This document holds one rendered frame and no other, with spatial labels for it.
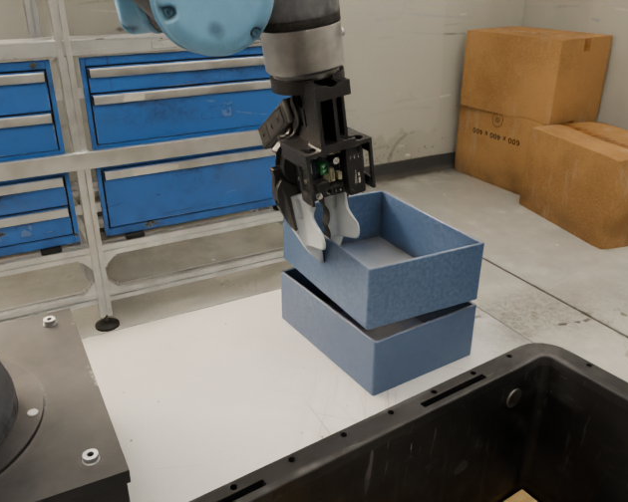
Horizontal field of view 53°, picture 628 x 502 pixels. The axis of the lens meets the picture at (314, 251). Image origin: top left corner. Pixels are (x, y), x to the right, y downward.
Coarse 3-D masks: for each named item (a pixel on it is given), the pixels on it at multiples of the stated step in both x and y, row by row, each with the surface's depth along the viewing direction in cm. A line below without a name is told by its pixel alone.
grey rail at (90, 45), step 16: (0, 48) 167; (16, 48) 169; (32, 48) 171; (48, 48) 173; (64, 48) 175; (80, 48) 176; (96, 48) 178; (112, 48) 180; (128, 48) 183; (144, 48) 185; (160, 48) 187; (176, 48) 189
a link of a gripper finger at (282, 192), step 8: (272, 168) 64; (280, 168) 64; (272, 176) 65; (280, 176) 64; (272, 184) 65; (280, 184) 64; (288, 184) 64; (272, 192) 66; (280, 192) 64; (288, 192) 65; (296, 192) 65; (280, 200) 65; (288, 200) 65; (280, 208) 66; (288, 208) 66; (288, 216) 67; (296, 224) 67
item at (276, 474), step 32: (512, 352) 36; (544, 352) 36; (448, 384) 33; (480, 384) 33; (608, 384) 33; (384, 416) 31; (416, 416) 31; (320, 448) 29; (352, 448) 29; (256, 480) 27; (288, 480) 27
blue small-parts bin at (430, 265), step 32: (384, 192) 84; (288, 224) 77; (320, 224) 81; (384, 224) 85; (416, 224) 78; (448, 224) 73; (288, 256) 79; (352, 256) 65; (384, 256) 81; (416, 256) 80; (448, 256) 66; (480, 256) 69; (320, 288) 73; (352, 288) 66; (384, 288) 64; (416, 288) 66; (448, 288) 68; (384, 320) 65
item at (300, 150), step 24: (336, 72) 58; (312, 96) 56; (336, 96) 56; (312, 120) 57; (336, 120) 57; (288, 144) 61; (312, 144) 59; (336, 144) 58; (360, 144) 61; (288, 168) 63; (312, 168) 60; (336, 168) 61; (360, 168) 61; (312, 192) 59; (336, 192) 61
